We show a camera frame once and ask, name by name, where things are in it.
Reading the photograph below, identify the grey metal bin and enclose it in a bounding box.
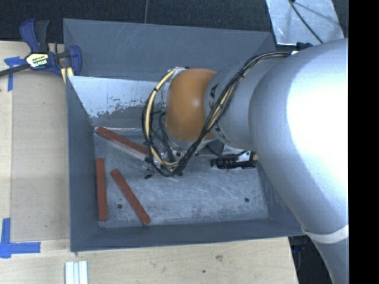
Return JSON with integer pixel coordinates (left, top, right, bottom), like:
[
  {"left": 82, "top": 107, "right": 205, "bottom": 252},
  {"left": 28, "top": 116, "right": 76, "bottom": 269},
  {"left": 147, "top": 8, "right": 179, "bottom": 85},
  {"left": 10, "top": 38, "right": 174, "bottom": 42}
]
[{"left": 62, "top": 18, "right": 303, "bottom": 253}]

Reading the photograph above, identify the black cylinder on white bracket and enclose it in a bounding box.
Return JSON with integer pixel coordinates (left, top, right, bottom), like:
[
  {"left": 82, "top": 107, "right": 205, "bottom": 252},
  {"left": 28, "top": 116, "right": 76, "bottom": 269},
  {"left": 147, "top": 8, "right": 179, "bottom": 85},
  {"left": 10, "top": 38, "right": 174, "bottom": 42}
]
[{"left": 210, "top": 150, "right": 260, "bottom": 171}]

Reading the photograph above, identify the pale wood flat board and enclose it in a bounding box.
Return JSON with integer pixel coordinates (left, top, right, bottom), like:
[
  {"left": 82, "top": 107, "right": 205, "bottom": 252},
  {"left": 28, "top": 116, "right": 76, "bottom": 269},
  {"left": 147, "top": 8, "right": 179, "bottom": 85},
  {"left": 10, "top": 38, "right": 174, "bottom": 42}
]
[{"left": 9, "top": 70, "right": 72, "bottom": 243}]

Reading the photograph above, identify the red-brown flat block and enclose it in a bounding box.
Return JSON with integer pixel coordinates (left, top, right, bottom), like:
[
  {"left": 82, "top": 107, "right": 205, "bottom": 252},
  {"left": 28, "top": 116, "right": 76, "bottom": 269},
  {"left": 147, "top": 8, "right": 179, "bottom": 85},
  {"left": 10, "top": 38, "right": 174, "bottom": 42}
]
[
  {"left": 110, "top": 168, "right": 152, "bottom": 227},
  {"left": 95, "top": 125, "right": 150, "bottom": 157},
  {"left": 95, "top": 157, "right": 109, "bottom": 222}
]

